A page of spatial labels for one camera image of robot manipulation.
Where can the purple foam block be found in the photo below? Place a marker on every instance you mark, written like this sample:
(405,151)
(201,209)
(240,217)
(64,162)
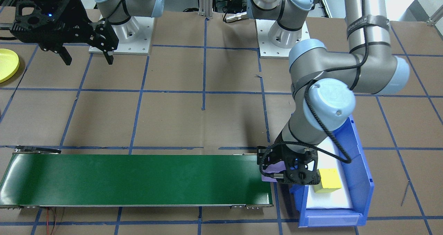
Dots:
(275,169)

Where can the yellow foam block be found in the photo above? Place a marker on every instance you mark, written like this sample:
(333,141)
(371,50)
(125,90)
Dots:
(328,181)

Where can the yellow round plate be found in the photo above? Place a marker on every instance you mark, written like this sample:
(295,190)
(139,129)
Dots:
(7,63)

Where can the white foam bin liner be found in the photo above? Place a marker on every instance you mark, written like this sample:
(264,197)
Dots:
(328,200)

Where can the blue plastic storage bin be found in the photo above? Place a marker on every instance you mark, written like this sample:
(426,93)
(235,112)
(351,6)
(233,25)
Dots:
(360,179)

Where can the silver cylindrical connector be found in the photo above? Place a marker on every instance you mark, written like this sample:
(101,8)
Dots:
(235,17)

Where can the green belt conveyor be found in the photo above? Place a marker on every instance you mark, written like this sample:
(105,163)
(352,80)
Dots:
(138,179)

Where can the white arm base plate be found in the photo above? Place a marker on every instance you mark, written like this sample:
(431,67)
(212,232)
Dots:
(268,50)
(138,37)

